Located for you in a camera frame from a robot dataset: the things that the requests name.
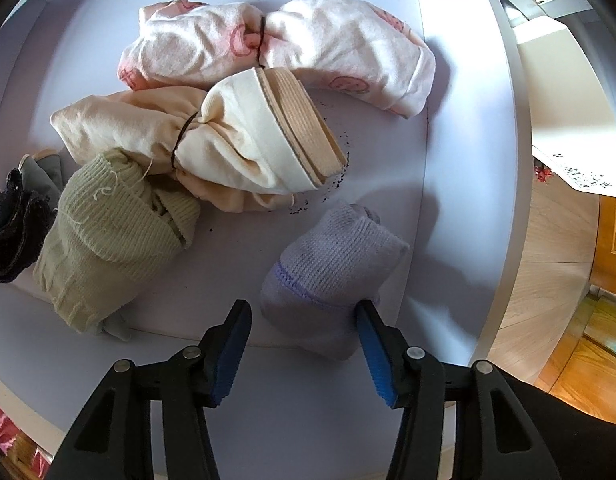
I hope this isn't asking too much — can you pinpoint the white cabinet drawer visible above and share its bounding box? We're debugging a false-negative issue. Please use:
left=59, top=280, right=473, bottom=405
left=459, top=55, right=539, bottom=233
left=0, top=0, right=534, bottom=480

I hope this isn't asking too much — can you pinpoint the dark knit sock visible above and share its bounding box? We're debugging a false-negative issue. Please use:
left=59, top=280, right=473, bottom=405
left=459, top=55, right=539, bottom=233
left=0, top=169, right=56, bottom=283

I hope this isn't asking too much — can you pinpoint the pink satin cloth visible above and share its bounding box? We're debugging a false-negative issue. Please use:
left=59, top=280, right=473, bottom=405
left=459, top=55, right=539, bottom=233
left=0, top=395, right=54, bottom=480

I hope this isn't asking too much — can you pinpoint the lavender sock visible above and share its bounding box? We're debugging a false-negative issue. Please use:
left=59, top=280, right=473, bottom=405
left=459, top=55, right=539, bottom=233
left=259, top=201, right=411, bottom=361

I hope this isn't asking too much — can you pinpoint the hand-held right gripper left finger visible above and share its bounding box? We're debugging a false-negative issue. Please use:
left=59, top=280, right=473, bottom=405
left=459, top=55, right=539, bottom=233
left=50, top=299, right=253, bottom=480

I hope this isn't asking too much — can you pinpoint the wooden door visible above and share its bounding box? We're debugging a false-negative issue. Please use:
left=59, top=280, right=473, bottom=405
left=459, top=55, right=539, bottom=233
left=588, top=195, right=616, bottom=301

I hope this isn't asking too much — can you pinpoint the black hair tie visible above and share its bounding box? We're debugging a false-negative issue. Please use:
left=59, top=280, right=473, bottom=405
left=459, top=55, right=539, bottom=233
left=169, top=114, right=204, bottom=171
left=253, top=16, right=269, bottom=67

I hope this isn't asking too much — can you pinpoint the grey sock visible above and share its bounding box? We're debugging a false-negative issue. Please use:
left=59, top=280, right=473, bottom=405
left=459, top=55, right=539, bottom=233
left=18, top=152, right=64, bottom=201

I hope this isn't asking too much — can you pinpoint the green knit sock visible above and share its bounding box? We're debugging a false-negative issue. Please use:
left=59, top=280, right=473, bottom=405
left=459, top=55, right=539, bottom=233
left=33, top=149, right=201, bottom=341

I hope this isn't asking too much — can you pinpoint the pink printed cloth bundle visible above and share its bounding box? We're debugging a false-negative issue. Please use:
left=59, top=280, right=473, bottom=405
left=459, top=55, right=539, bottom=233
left=118, top=0, right=436, bottom=120

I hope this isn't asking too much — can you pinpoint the cream cloth bundle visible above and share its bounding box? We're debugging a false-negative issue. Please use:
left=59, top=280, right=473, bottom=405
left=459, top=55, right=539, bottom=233
left=49, top=66, right=349, bottom=213

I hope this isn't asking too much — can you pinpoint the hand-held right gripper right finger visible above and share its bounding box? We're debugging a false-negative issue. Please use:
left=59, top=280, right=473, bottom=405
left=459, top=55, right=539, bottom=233
left=354, top=300, right=561, bottom=480

